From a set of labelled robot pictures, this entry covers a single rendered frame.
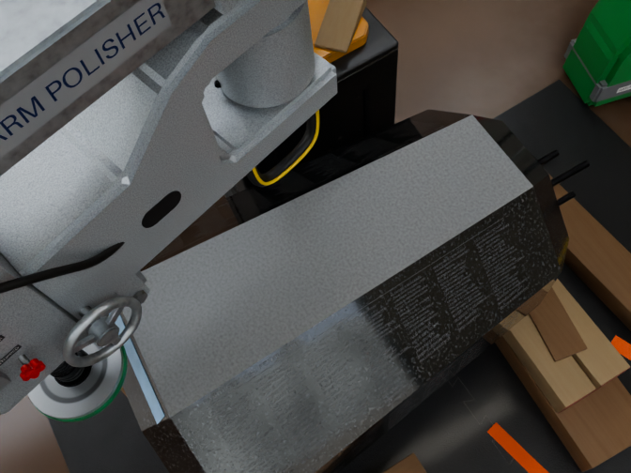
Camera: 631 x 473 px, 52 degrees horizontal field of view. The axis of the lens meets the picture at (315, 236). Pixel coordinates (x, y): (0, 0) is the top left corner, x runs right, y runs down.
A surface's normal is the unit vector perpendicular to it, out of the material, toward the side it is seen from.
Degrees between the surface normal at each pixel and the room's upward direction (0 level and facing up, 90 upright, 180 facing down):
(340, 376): 45
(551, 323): 0
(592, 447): 0
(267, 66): 90
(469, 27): 0
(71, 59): 90
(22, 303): 90
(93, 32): 90
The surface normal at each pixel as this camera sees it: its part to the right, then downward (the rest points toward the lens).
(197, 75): 0.72, 0.60
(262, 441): 0.32, 0.22
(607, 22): -0.93, 0.15
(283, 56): 0.53, 0.75
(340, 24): -0.14, -0.25
